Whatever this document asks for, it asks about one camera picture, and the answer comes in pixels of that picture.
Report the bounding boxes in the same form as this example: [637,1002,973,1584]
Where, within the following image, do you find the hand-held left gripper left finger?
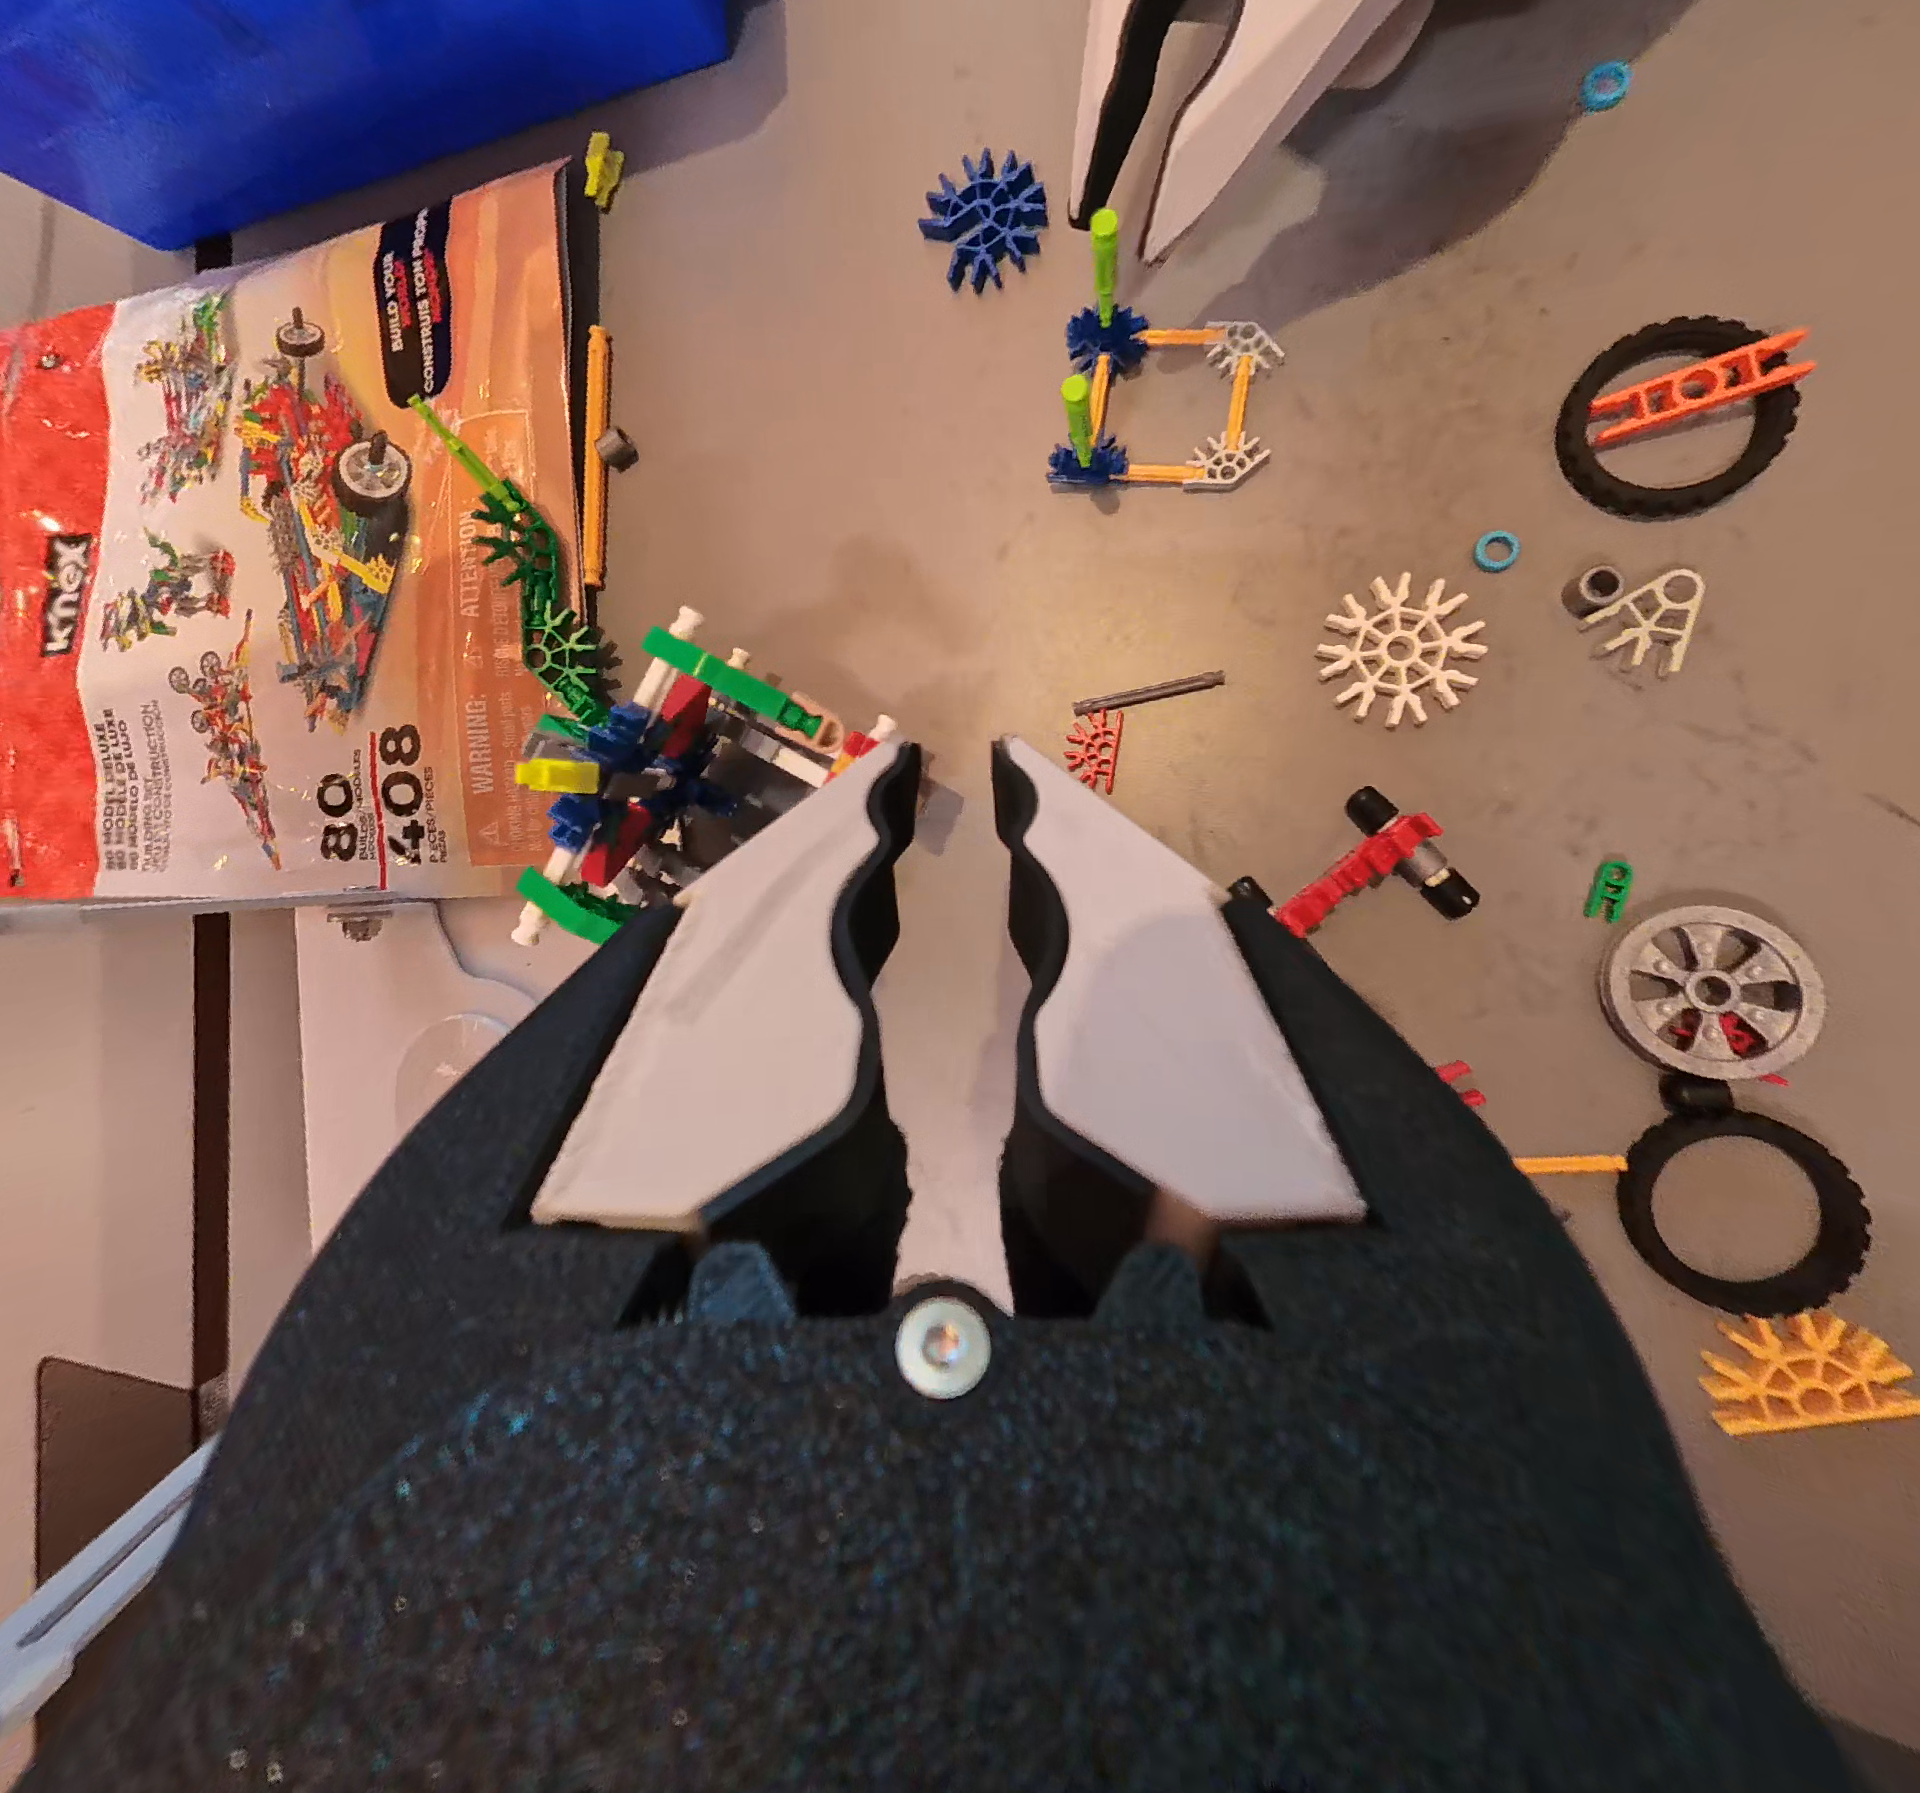
[531,738,925,1321]

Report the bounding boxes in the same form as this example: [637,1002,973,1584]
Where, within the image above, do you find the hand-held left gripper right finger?
[989,738,1372,1321]

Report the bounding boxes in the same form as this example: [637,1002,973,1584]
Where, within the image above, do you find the multicoloured toy construction model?
[405,390,939,948]

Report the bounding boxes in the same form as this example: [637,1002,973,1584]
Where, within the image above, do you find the blue and yellow rod frame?
[1046,206,1288,493]

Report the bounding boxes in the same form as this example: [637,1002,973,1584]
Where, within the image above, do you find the red connector assembly black caps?
[1230,785,1482,937]

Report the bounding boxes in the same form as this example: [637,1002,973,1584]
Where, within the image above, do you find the blue snowflake connector pair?
[918,148,1051,296]

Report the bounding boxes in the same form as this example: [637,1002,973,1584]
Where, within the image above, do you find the red connector with grey rod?
[1062,671,1226,794]

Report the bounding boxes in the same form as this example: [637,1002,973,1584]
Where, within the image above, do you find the white adjustable book stand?
[0,898,633,1697]

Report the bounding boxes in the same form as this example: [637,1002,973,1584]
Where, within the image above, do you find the white snowflake connector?
[1316,574,1491,729]

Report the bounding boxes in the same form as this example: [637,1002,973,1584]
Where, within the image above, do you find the black rubber tyre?
[1618,1110,1873,1318]
[1554,317,1802,520]

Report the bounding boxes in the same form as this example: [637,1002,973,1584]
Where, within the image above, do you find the orange rod with grey clip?
[583,327,618,592]

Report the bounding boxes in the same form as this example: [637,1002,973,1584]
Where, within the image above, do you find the silver spoked wheel hub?
[1598,906,1830,1082]

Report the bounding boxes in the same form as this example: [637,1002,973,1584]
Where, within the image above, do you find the orange ladder connector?
[1587,327,1817,449]

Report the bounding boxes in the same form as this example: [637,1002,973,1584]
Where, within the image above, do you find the cream fan connector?
[1598,565,1708,679]

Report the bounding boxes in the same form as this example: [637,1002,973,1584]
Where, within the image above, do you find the red toy set bag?
[0,159,590,910]

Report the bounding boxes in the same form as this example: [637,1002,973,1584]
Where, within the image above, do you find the yellow fan connector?
[1701,1309,1920,1437]

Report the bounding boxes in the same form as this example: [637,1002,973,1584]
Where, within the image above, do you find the blue plastic bin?
[0,0,740,253]

